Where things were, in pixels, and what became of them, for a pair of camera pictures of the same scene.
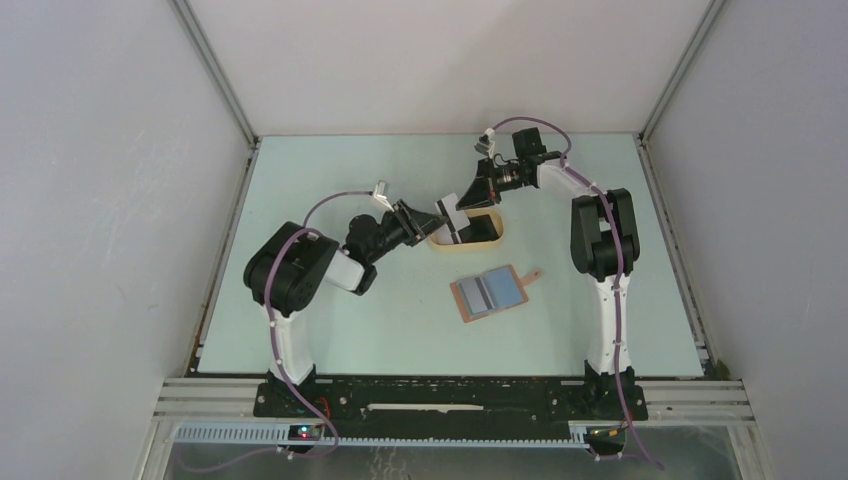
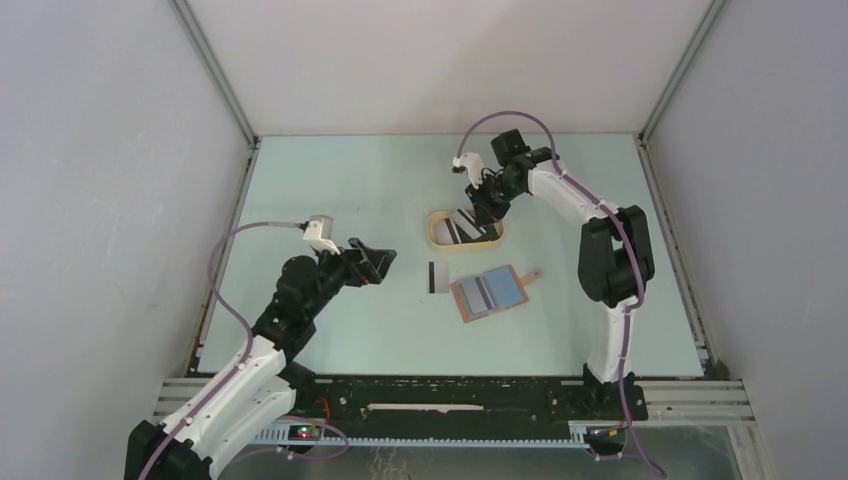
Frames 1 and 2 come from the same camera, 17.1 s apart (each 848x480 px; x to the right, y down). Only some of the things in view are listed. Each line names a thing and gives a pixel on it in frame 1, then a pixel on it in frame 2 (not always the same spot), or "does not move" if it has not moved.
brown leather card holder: [490, 292] does not move
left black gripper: [416, 225] -> [363, 264]
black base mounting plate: [450, 404] does not move
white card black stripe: [457, 220] -> [438, 277]
